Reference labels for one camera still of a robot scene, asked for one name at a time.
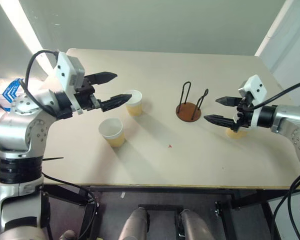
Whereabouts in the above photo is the brown cup holder stand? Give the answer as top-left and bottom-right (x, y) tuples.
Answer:
(175, 81), (210, 123)

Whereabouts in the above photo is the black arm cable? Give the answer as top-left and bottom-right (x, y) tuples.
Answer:
(24, 49), (63, 118)
(252, 79), (300, 110)

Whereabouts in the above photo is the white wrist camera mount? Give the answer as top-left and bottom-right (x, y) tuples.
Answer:
(55, 51), (86, 116)
(237, 74), (269, 128)

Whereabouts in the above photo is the black table frame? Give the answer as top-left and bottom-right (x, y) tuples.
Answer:
(41, 184), (300, 240)

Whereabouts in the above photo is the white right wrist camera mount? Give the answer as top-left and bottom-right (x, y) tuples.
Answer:
(237, 74), (269, 128)

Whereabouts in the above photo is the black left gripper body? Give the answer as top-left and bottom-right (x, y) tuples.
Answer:
(73, 77), (102, 111)

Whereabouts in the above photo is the yellow white paper cup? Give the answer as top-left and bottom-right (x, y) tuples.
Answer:
(98, 117), (126, 148)
(226, 126), (249, 140)
(124, 89), (144, 117)

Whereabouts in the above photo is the black cable under table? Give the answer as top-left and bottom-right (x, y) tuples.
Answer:
(42, 174), (101, 240)

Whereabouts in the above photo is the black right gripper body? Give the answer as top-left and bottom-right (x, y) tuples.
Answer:
(230, 95), (255, 132)

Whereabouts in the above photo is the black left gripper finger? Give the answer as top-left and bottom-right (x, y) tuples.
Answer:
(83, 71), (118, 86)
(99, 93), (133, 113)

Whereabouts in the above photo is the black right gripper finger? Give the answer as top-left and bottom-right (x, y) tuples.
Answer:
(203, 114), (237, 130)
(215, 96), (241, 106)

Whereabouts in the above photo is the blue and white box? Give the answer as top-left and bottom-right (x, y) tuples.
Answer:
(0, 78), (26, 113)

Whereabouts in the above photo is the grey rounded robot leg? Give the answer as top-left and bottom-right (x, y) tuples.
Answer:
(117, 208), (151, 240)
(180, 210), (216, 240)

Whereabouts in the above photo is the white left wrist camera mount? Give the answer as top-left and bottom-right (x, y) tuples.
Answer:
(55, 51), (86, 116)

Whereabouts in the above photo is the black hanging cable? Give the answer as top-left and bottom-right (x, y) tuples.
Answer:
(272, 172), (300, 240)

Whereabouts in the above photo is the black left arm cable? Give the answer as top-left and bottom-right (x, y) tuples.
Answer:
(24, 49), (63, 118)

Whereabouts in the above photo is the dark brown rounded shape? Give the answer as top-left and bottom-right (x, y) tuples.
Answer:
(58, 229), (79, 240)

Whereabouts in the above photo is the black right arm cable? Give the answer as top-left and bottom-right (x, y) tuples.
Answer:
(252, 79), (300, 110)

